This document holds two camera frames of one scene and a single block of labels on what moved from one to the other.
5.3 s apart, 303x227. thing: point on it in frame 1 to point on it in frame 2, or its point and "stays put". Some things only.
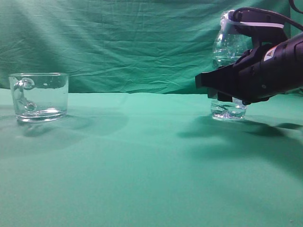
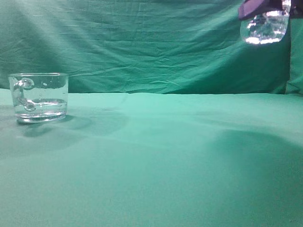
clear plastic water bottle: x=229 y=46 to x=268 y=27
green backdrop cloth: x=152 y=46 stays put
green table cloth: x=135 y=159 stays put
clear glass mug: x=40 y=97 stays put
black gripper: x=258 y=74 to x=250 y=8
